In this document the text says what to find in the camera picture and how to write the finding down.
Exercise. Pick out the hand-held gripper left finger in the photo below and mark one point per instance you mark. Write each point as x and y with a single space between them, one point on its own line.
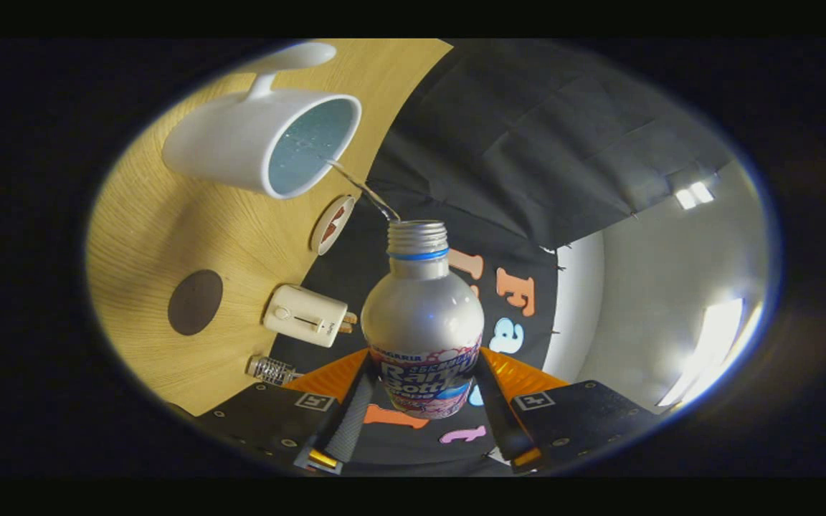
355 423

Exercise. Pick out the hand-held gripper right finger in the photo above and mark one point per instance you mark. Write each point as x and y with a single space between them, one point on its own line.
506 423

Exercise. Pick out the silver bottle with printed label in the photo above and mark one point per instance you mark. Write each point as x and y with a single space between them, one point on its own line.
420 315

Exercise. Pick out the dark round coaster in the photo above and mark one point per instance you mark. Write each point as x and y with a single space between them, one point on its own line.
196 302

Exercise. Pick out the clear juice stream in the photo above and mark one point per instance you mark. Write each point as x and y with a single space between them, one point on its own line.
364 190

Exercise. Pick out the white cup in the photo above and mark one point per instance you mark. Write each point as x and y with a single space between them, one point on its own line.
234 140

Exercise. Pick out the white toaster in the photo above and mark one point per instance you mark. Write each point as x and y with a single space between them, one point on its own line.
302 315

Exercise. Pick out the white round plate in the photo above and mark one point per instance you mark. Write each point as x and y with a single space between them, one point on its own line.
320 240

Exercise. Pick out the red meat piece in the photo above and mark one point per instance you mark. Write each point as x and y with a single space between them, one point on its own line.
338 214
328 233

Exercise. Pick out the rectangular ceiling light panel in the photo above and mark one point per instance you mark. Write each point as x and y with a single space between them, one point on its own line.
714 344
694 195

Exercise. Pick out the wooden table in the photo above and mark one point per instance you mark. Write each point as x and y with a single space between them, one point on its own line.
162 229

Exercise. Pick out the black backdrop cloth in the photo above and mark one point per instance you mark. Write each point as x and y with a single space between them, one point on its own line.
528 143

